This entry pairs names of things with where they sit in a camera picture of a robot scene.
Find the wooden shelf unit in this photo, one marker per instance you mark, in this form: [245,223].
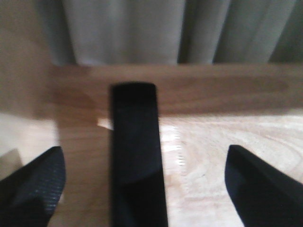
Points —
[203,110]

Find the black stapler orange label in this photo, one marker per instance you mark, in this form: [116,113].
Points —
[137,187]

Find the grey curtain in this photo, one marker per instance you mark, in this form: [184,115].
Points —
[96,32]

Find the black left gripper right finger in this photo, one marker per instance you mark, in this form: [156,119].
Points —
[262,195]

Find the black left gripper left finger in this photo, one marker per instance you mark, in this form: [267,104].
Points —
[30,195]

